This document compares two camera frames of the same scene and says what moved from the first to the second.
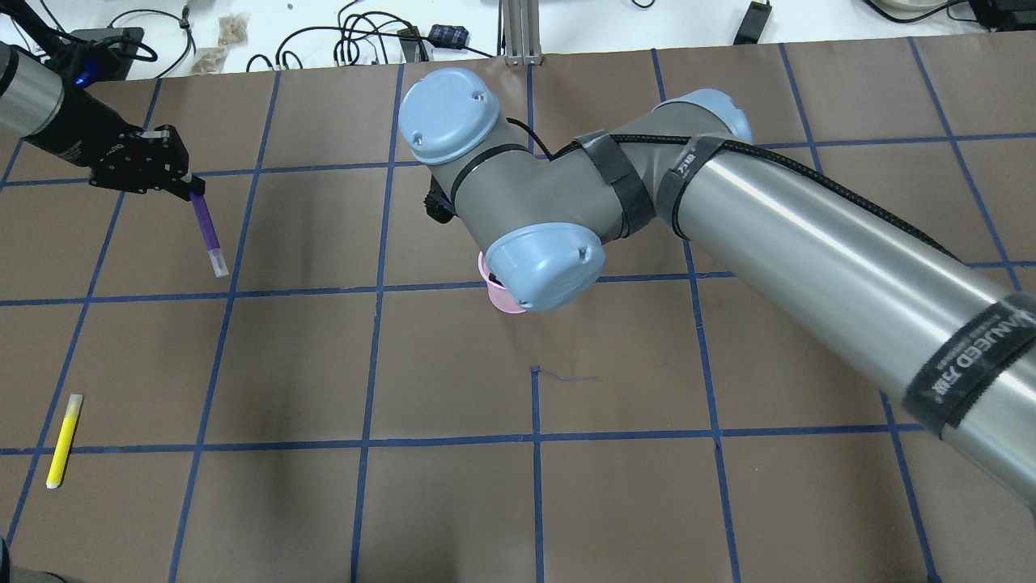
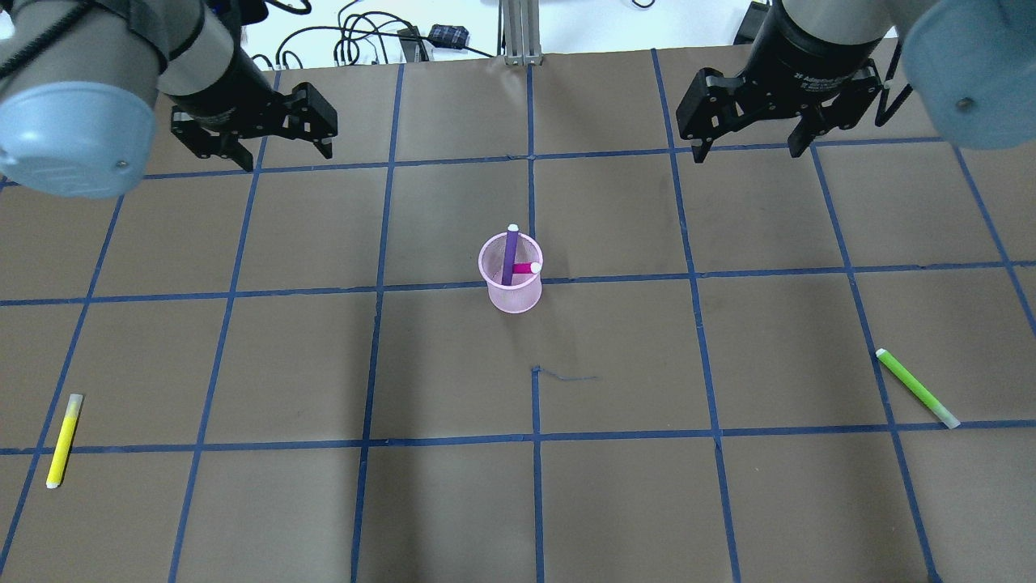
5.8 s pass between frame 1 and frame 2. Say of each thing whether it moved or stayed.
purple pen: moved
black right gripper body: moved
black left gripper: moved
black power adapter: stayed
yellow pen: stayed
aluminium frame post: stayed
